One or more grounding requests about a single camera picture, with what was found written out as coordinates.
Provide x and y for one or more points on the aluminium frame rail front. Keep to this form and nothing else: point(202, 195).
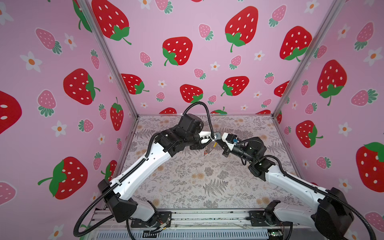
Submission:
point(203, 224)

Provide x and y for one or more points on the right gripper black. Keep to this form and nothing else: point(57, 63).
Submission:
point(227, 151)

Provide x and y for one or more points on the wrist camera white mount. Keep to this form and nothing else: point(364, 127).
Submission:
point(230, 140)
point(214, 136)

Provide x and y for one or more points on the grey keyring loop yellow tag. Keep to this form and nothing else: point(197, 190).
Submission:
point(210, 148)

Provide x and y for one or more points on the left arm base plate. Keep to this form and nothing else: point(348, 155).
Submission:
point(158, 220)

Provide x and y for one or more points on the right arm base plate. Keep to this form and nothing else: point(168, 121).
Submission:
point(265, 219)

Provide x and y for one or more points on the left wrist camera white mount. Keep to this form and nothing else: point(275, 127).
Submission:
point(214, 136)

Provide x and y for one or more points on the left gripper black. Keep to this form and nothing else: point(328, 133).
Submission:
point(198, 147)

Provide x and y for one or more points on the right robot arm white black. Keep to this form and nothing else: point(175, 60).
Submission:
point(328, 212)

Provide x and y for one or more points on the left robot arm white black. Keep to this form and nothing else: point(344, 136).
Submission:
point(162, 147)

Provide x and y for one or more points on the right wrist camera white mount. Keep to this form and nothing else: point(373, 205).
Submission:
point(230, 140)

